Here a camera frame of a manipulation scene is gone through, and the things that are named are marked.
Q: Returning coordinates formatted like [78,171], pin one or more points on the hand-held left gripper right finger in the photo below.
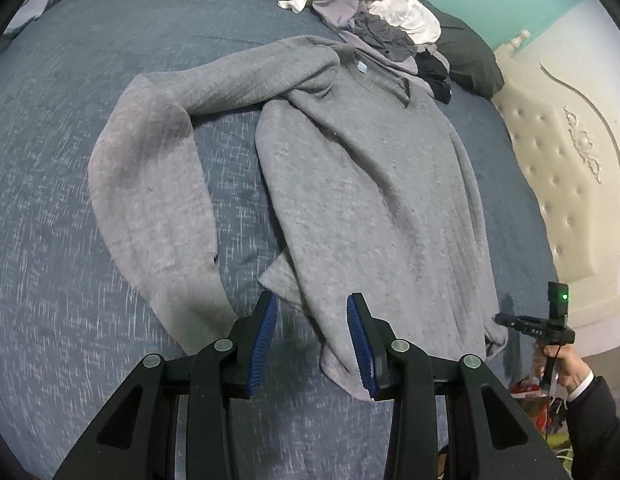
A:
[360,350]

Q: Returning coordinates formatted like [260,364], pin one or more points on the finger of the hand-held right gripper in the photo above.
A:
[507,320]

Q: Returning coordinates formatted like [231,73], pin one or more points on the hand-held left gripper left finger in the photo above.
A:
[260,345]

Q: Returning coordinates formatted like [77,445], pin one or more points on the grey knit sweater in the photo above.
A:
[380,200]

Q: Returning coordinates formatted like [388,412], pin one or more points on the person's right forearm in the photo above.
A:
[597,425]

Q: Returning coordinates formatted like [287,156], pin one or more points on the person's right hand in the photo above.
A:
[572,370]

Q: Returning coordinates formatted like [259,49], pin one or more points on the colourful floor clutter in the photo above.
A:
[532,405]

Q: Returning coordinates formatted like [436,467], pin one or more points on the cream tufted headboard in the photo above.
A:
[565,175]

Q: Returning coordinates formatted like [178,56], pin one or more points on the black garment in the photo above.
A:
[435,75]

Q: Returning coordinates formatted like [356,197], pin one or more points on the dark grey pillow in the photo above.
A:
[470,55]

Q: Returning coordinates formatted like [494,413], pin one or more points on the dark grey garment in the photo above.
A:
[382,35]

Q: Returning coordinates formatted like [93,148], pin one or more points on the white garment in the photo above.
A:
[390,0]

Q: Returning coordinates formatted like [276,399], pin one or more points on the small white cloth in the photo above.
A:
[295,4]

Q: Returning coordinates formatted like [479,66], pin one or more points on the light grey garment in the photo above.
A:
[335,0]

